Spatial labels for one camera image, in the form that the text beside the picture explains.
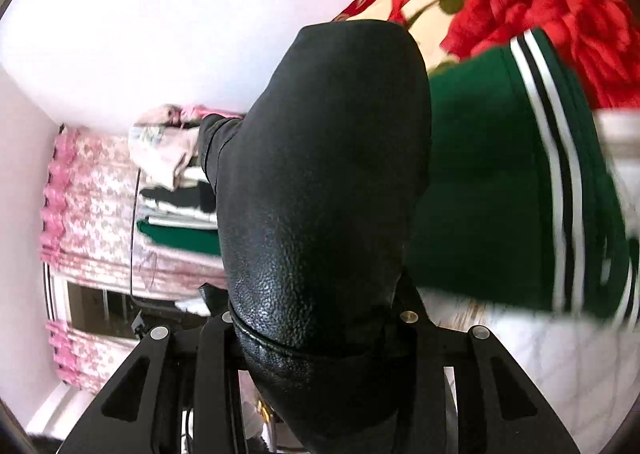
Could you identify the green cloth on rack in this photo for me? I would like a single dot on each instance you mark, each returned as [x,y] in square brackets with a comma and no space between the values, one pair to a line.
[185,236]

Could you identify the pink garment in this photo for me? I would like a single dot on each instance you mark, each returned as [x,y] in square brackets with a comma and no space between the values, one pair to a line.
[160,149]

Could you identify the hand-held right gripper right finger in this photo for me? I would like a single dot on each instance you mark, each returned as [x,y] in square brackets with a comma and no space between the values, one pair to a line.
[417,339]

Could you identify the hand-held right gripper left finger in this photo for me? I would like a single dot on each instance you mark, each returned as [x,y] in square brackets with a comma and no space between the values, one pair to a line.
[217,354]

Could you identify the pink floral curtain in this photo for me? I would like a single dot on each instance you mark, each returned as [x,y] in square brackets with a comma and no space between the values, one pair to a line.
[90,214]

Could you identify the black leather jacket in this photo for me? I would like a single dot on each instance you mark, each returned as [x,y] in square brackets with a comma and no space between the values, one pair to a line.
[320,184]

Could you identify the clothes rack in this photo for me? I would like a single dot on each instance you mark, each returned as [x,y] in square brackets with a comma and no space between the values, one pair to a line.
[175,209]

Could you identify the white floral patterned cloth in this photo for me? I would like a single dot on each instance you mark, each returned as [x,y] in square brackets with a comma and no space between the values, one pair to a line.
[540,349]

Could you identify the green garment with white stripes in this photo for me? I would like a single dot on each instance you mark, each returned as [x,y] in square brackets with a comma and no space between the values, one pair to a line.
[485,174]

